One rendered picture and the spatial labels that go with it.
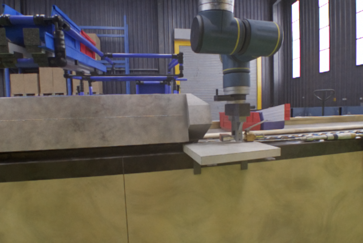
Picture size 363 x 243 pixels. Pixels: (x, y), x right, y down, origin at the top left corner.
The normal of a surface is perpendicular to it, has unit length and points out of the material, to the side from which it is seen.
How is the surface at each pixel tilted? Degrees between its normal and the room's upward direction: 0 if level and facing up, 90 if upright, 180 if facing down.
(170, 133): 80
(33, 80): 90
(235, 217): 90
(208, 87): 90
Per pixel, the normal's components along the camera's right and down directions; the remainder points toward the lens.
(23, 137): 0.18, -0.10
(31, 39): 0.19, 0.17
